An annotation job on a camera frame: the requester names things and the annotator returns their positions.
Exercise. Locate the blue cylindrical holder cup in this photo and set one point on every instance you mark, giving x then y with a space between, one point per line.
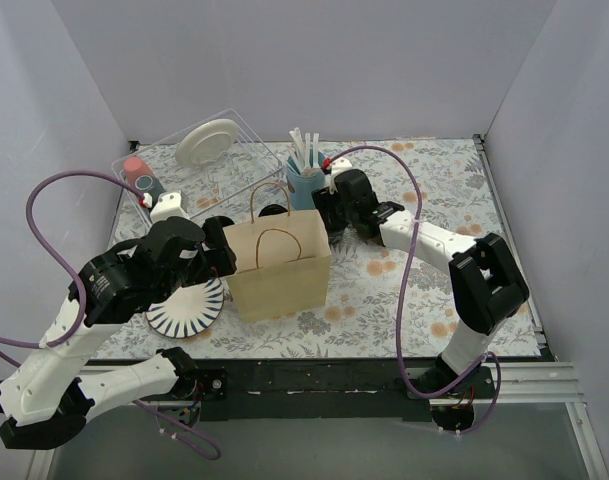
301 187

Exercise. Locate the white ceramic plate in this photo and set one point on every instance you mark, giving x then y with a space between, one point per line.
208 142

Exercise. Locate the blue striped white plate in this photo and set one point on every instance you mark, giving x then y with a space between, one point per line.
189 311

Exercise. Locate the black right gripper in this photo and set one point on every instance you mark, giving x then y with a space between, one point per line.
325 211

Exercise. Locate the white wrapped straw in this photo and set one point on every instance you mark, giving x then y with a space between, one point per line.
307 152
299 149
314 150

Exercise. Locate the clear wire dish rack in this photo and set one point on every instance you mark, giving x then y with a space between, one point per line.
214 187

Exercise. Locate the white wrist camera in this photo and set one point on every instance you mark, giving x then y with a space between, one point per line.
336 167
168 204

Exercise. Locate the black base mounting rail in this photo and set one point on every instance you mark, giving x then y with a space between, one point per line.
306 389

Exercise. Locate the floral patterned table mat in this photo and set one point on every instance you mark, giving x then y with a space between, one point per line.
379 301

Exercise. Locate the brown paper takeout bag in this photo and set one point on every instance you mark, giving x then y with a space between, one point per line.
282 264

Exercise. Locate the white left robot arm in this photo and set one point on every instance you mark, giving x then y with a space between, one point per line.
47 401

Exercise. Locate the teal plastic cup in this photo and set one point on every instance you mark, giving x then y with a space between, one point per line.
150 185

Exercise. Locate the pink plastic cup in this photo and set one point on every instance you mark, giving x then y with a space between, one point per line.
133 167

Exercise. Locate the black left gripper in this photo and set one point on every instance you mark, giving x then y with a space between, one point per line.
219 248

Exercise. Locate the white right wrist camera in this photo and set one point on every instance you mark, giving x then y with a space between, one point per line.
336 167

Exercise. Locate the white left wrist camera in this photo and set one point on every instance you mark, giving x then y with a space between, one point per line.
168 204

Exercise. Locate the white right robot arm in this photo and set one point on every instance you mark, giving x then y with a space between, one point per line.
487 284

